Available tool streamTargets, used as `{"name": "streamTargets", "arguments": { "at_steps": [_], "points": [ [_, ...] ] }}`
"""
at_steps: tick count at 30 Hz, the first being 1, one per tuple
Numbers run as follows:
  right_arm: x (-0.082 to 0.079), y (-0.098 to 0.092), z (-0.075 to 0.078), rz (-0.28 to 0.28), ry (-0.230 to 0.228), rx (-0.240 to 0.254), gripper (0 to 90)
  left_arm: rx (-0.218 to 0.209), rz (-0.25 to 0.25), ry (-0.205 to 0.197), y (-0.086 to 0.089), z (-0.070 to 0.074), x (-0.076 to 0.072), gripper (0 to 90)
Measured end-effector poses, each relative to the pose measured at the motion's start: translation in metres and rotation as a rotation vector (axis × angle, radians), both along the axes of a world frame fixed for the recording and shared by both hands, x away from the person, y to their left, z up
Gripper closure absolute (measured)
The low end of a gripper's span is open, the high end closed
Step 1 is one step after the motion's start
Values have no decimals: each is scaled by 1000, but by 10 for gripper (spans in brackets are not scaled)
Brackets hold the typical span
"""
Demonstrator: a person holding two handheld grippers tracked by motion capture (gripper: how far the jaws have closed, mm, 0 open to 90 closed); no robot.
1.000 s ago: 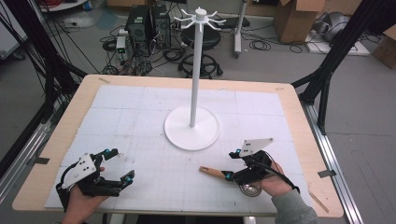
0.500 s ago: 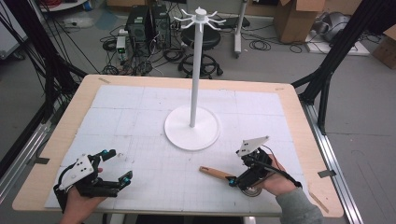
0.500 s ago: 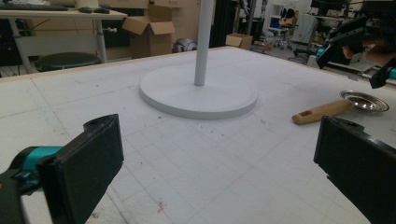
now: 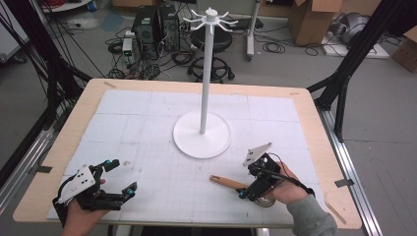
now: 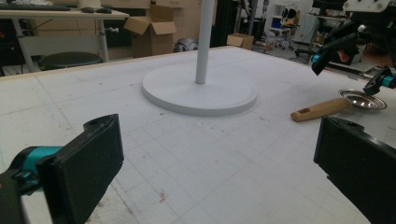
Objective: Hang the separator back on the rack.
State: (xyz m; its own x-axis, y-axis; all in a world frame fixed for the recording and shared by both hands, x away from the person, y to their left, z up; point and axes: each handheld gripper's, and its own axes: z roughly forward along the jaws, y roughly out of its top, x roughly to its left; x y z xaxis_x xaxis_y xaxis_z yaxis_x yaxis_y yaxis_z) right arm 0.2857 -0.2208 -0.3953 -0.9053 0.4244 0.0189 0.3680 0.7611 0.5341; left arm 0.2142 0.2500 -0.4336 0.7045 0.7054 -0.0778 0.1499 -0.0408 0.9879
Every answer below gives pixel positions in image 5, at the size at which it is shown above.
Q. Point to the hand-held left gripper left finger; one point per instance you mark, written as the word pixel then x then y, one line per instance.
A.
pixel 84 168

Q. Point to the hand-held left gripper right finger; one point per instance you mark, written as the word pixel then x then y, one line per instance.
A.
pixel 364 168

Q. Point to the office chair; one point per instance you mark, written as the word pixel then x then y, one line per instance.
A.
pixel 288 23

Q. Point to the small cardboard box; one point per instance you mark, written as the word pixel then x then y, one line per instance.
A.
pixel 239 41

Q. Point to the black round stool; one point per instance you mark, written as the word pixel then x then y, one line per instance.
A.
pixel 70 59

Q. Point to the white gridded mat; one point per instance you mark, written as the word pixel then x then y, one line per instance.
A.
pixel 202 171

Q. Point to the white hook stand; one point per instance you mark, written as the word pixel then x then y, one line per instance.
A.
pixel 199 93

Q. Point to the open cardboard box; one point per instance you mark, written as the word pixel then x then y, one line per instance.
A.
pixel 152 37

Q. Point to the grey rounded device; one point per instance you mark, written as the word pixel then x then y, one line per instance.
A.
pixel 186 45

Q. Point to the white-legged desk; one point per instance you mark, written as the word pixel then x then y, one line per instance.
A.
pixel 62 15

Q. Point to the stacked cardboard boxes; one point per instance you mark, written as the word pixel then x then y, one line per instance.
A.
pixel 183 18

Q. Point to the black computer mouse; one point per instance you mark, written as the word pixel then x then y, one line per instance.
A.
pixel 87 10
pixel 104 11

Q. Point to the black keyboard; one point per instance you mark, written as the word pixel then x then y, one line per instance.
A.
pixel 34 6

